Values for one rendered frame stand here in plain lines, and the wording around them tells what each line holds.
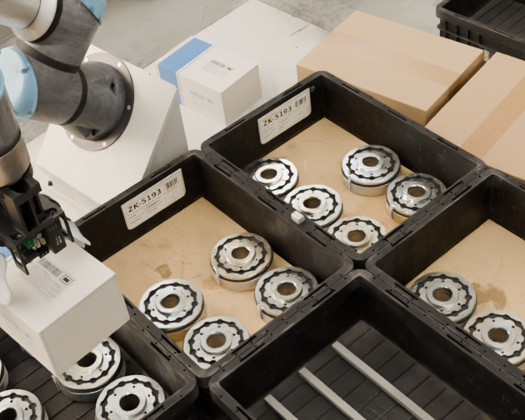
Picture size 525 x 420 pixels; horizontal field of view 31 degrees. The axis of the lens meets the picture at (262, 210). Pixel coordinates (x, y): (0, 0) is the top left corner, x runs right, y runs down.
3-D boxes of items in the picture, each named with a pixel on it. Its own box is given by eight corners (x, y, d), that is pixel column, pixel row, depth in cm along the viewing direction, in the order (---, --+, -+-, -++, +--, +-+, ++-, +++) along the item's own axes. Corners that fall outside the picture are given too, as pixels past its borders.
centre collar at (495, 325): (473, 339, 139) (474, 337, 139) (492, 318, 141) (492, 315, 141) (503, 356, 136) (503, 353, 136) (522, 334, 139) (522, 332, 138)
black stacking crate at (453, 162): (207, 195, 174) (197, 147, 166) (325, 118, 186) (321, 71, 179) (362, 314, 151) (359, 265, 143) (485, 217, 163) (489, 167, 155)
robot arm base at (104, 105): (58, 122, 189) (19, 114, 181) (86, 51, 186) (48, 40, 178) (107, 153, 181) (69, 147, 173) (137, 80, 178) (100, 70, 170)
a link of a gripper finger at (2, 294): (-8, 337, 114) (10, 268, 111) (-35, 312, 117) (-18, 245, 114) (14, 332, 117) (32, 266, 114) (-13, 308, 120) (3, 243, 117)
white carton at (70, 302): (-31, 299, 130) (-53, 254, 124) (40, 248, 136) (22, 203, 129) (57, 377, 119) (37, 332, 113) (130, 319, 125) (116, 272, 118)
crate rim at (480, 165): (197, 156, 168) (195, 145, 166) (322, 77, 180) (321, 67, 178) (360, 275, 144) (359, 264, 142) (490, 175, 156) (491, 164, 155)
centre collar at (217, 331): (193, 342, 144) (192, 339, 144) (219, 324, 146) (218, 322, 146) (213, 361, 141) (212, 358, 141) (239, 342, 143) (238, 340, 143)
